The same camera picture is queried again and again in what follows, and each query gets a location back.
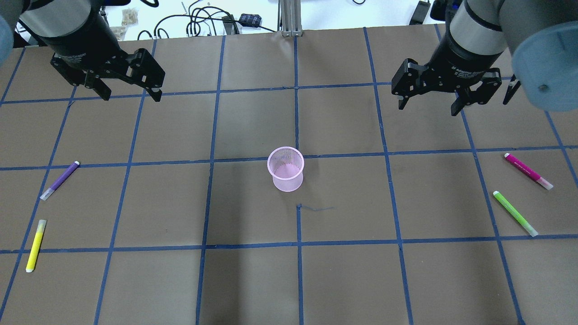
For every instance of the green pen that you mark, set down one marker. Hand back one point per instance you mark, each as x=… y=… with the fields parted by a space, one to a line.
x=515 y=214

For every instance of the pink mesh cup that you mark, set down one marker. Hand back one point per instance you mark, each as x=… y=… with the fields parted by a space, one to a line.
x=286 y=165

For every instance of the aluminium frame post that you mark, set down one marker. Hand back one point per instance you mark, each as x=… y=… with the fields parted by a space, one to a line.
x=290 y=22

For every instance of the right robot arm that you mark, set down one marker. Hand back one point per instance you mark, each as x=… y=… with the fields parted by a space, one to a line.
x=541 y=36

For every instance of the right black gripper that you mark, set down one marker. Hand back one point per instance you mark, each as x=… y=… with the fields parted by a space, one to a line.
x=465 y=58

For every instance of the pink pen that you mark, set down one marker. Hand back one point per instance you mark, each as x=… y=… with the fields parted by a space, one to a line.
x=528 y=171

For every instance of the yellow pen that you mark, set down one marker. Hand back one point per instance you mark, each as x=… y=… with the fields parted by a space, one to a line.
x=36 y=246

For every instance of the purple pen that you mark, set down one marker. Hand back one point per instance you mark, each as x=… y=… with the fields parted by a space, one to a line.
x=60 y=180

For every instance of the black power adapter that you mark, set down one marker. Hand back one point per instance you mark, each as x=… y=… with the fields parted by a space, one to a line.
x=420 y=12

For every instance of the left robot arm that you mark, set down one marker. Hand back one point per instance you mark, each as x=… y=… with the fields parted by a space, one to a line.
x=47 y=19

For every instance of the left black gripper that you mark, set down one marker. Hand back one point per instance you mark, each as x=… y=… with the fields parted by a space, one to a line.
x=73 y=37

